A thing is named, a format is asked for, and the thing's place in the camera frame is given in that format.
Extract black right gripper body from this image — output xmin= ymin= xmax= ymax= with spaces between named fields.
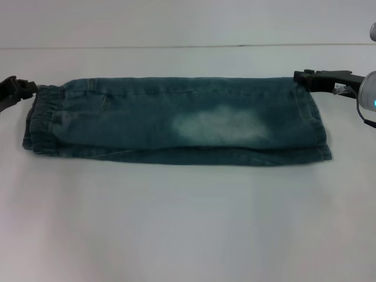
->
xmin=313 ymin=69 xmax=367 ymax=97

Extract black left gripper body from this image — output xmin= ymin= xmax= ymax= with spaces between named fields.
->
xmin=0 ymin=75 xmax=23 ymax=114

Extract blue denim shorts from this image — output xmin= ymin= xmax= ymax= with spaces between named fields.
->
xmin=22 ymin=76 xmax=333 ymax=167

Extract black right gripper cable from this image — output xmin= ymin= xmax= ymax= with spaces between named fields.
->
xmin=333 ymin=83 xmax=376 ymax=127

